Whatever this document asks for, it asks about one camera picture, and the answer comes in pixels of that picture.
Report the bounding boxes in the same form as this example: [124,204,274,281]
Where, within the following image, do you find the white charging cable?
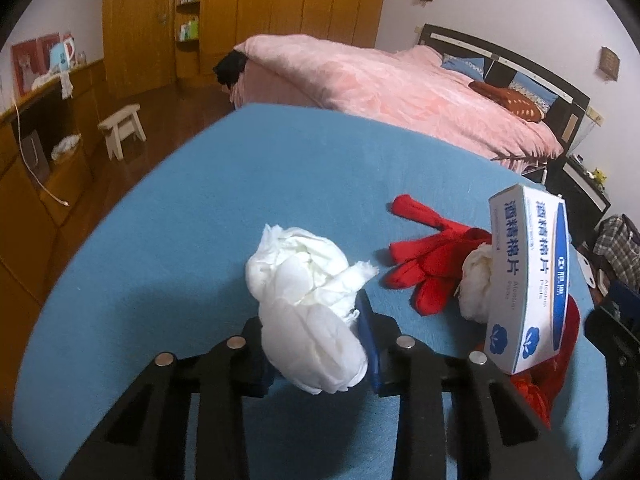
[12,100,71,207]

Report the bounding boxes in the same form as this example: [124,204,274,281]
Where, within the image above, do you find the bed with pink blanket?
[232,34,563,161]

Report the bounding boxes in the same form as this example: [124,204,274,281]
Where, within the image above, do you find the large wall lamp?
[600,46,621,81]

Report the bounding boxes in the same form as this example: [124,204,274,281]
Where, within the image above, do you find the blue pillow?
[440,54,486,81]
[507,72,558,111]

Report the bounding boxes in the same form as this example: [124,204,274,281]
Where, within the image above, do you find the white and blue box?
[487,185,572,376]

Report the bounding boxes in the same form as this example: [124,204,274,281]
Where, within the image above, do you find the wooden wardrobe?
[92,0,391,98]

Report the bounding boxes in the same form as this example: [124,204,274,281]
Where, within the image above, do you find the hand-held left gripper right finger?
[357,292,583,480]

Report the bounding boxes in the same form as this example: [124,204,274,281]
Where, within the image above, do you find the white bathroom scale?
[575,252,598,288]

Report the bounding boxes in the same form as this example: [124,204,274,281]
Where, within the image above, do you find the light blue kettle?
[50,35,76,73]

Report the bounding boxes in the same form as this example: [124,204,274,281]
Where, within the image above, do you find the large white tissue wad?
[245,222,381,396]

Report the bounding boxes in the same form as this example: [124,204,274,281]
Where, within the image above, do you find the blue table cloth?
[12,102,608,480]

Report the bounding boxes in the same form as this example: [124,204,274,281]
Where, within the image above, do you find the plaid cloth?
[592,215,640,286]

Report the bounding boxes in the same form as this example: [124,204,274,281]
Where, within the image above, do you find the white wooden stool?
[98,104,147,161]

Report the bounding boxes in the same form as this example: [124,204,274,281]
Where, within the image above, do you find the white plastic bag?
[51,135,82,161]

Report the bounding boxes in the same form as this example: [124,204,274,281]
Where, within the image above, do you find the brown dotted pillow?
[470,80,546,122]

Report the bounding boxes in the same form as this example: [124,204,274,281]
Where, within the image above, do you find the red cloth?
[510,295,582,431]

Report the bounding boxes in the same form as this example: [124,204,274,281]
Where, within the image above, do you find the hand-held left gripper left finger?
[60,317,275,480]

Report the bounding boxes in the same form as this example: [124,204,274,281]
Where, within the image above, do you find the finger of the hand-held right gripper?
[606,280,640,313]
[584,305,640,411]

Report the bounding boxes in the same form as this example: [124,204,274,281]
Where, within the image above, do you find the dark wooden bed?
[417,23,591,176]

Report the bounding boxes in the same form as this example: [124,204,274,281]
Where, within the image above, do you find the red photo frames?
[11,32,61,98]

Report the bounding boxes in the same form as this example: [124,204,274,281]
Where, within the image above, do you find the black garment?
[213,51,249,86]

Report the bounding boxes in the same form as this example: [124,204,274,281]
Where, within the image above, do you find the wooden side cabinet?
[0,55,108,306]

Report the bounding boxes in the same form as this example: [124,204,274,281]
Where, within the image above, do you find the brown paper bag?
[21,130,51,183]

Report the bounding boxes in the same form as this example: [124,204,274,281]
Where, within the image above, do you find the red glove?
[382,195,493,317]

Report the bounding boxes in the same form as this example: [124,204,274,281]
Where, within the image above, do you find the dark nightstand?
[545,152,612,246]

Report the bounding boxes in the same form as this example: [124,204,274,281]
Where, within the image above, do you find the white cloth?
[32,72,73,98]

